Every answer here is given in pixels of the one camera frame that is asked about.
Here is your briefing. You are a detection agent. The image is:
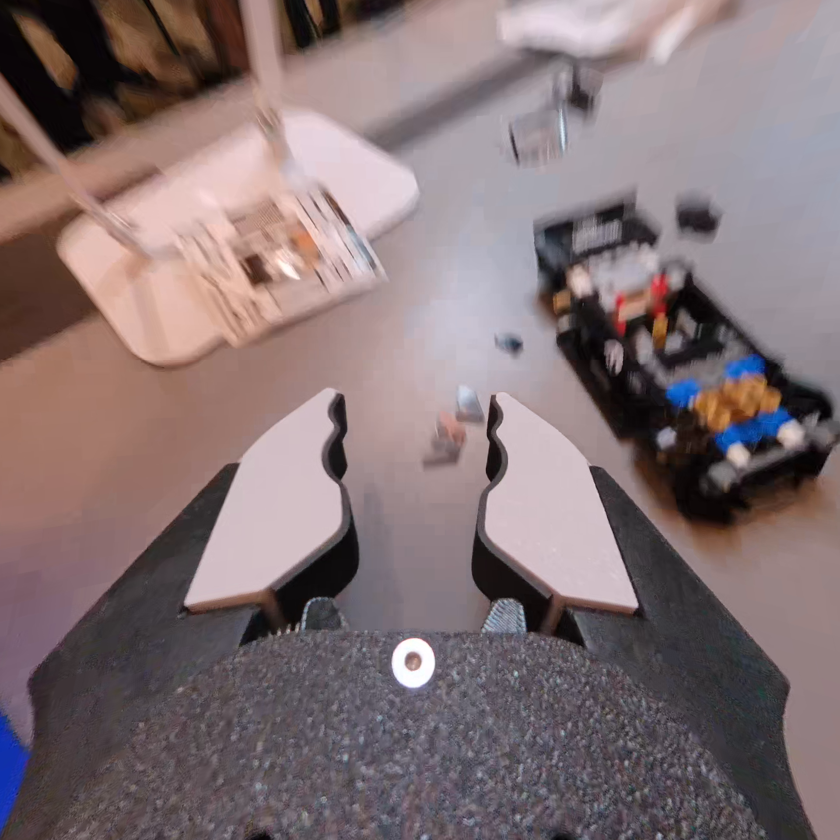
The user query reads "small black lego assembly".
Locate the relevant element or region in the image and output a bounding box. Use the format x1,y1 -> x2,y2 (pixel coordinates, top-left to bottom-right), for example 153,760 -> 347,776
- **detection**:
552,59 -> 606,119

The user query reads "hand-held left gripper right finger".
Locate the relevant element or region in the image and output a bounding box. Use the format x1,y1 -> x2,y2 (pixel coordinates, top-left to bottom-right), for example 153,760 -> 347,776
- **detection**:
470,390 -> 643,635

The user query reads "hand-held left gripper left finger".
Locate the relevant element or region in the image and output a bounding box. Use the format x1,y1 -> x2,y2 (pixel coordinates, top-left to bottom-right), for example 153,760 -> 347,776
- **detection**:
182,388 -> 359,628

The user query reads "lego car model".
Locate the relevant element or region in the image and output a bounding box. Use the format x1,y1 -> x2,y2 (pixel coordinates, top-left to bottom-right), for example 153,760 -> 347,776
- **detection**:
532,197 -> 837,523

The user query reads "crumpled white paper bag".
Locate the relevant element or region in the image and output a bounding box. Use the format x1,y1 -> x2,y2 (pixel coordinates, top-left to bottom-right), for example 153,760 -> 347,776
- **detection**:
497,0 -> 731,64

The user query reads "small dark lego plate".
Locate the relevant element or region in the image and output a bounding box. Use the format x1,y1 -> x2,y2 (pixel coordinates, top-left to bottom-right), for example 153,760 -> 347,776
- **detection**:
422,416 -> 469,468

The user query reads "blue plastic bin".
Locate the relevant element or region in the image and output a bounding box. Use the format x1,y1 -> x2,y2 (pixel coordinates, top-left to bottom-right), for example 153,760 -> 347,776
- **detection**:
0,716 -> 28,825

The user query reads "lego sticker sheet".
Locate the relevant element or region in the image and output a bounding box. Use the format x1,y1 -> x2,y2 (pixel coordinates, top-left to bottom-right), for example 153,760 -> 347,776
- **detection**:
171,184 -> 388,345

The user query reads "black wedge lego plate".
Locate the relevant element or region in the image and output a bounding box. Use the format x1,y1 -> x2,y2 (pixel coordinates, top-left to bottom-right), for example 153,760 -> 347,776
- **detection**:
675,195 -> 724,241

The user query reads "white stand rod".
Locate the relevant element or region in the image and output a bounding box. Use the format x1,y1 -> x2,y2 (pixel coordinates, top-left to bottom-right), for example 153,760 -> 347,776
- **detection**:
0,73 -> 148,257
241,0 -> 300,191

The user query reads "clear lego windshield piece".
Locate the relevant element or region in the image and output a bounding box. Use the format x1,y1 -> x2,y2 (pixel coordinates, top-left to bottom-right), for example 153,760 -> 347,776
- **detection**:
506,105 -> 573,169

